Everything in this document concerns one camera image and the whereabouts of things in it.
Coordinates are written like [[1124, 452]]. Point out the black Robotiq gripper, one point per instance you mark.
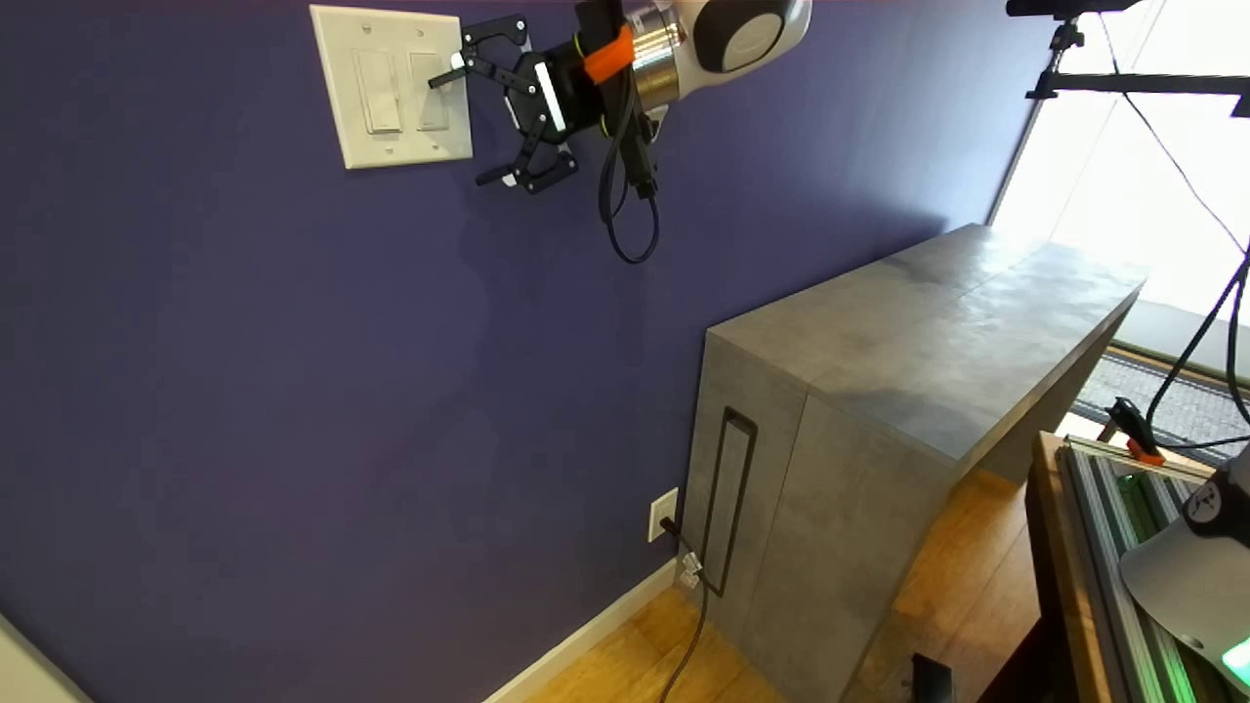
[[572, 94]]

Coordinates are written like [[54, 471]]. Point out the white slider light switch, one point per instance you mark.
[[431, 104], [384, 109]]

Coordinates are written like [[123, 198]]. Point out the gray concrete console table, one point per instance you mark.
[[938, 326]]

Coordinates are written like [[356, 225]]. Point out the white baseboard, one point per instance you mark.
[[586, 637]]

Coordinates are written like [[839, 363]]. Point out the red black clamp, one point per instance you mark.
[[1134, 432]]

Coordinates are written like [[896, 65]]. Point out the white double switch wall plate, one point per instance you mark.
[[344, 79]]

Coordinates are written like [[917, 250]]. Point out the white wall power outlet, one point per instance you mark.
[[660, 514]]

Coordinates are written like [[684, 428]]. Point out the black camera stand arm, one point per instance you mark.
[[1146, 82]]

